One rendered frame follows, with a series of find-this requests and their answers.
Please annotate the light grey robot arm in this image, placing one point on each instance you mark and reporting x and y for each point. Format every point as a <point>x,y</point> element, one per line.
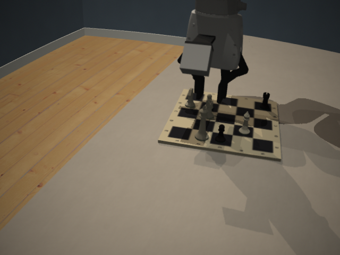
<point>197,54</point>

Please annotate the white chess king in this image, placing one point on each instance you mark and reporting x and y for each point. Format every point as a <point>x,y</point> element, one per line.
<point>202,135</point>

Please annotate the chessboard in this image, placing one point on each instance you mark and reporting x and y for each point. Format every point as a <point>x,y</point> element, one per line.
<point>262,142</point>

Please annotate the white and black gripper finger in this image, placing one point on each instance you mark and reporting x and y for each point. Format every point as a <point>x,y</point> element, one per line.
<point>227,76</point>
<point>198,84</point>

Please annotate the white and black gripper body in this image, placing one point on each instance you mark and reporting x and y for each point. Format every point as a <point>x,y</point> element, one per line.
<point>228,30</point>

